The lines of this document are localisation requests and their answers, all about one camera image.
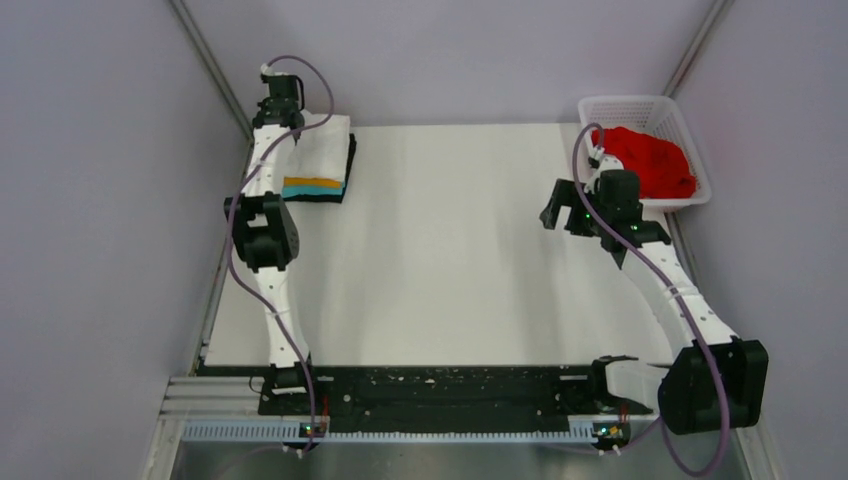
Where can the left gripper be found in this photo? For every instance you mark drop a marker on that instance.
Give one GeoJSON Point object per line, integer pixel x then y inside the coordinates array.
{"type": "Point", "coordinates": [262, 105]}

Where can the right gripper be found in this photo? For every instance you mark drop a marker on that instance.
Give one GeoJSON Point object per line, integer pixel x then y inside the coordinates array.
{"type": "Point", "coordinates": [564, 196]}

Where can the white t-shirt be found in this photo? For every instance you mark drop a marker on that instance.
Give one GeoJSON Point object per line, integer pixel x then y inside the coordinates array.
{"type": "Point", "coordinates": [322, 153]}

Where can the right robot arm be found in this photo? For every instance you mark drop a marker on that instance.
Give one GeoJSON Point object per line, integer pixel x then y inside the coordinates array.
{"type": "Point", "coordinates": [715, 373]}

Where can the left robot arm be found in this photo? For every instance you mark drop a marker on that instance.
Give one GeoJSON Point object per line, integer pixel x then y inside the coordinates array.
{"type": "Point", "coordinates": [264, 235]}

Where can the red t-shirt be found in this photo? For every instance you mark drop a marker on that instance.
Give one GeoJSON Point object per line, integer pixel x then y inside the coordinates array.
{"type": "Point", "coordinates": [661, 165]}

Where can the orange folded t-shirt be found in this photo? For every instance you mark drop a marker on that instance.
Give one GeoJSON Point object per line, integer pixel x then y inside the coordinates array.
{"type": "Point", "coordinates": [323, 183]}

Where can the teal folded t-shirt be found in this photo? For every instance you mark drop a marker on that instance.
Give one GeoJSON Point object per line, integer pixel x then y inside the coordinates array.
{"type": "Point", "coordinates": [311, 191]}

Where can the white plastic basket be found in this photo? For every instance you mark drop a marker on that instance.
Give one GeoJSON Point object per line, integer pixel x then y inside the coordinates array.
{"type": "Point", "coordinates": [655, 115]}

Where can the black folded t-shirt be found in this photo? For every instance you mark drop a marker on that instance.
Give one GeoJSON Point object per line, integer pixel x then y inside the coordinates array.
{"type": "Point", "coordinates": [351, 152]}

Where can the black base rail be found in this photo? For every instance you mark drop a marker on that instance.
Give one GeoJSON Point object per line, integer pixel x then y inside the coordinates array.
{"type": "Point", "coordinates": [441, 400]}

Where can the white slotted cable duct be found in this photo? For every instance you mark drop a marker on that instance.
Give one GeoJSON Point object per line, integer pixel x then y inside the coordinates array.
{"type": "Point", "coordinates": [288, 432]}

